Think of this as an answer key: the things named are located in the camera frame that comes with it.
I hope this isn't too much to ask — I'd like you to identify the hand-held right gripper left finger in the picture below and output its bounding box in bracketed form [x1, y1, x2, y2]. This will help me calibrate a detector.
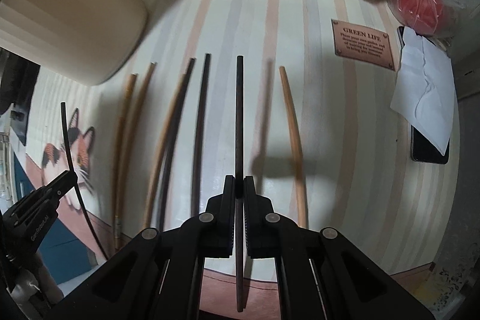
[47, 175, 238, 320]

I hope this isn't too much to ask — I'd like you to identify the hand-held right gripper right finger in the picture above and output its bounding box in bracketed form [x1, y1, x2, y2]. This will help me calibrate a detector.
[244, 175, 436, 320]

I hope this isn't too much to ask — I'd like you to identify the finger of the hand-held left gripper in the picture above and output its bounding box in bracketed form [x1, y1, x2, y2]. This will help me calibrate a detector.
[35, 170, 79, 201]

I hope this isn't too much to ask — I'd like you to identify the dark wooden chopstick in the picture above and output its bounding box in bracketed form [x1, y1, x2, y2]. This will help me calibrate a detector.
[61, 102, 107, 261]
[234, 56, 246, 312]
[190, 53, 211, 217]
[157, 58, 197, 232]

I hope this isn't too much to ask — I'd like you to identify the light wooden chopstick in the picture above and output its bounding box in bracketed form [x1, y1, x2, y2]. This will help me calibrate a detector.
[112, 73, 139, 251]
[112, 62, 157, 231]
[278, 66, 309, 229]
[142, 73, 188, 229]

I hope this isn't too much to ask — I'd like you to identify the beige chopstick holder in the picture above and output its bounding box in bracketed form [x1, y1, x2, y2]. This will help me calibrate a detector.
[0, 0, 148, 87]

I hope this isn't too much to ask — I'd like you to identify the striped cat print table cover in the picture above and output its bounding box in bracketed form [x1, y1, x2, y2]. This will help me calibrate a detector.
[15, 0, 463, 309]

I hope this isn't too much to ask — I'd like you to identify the black smartphone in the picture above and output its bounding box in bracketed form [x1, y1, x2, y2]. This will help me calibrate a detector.
[397, 25, 451, 166]

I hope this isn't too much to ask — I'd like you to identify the white paper sheet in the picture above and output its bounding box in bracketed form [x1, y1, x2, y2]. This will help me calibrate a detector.
[390, 25, 455, 156]

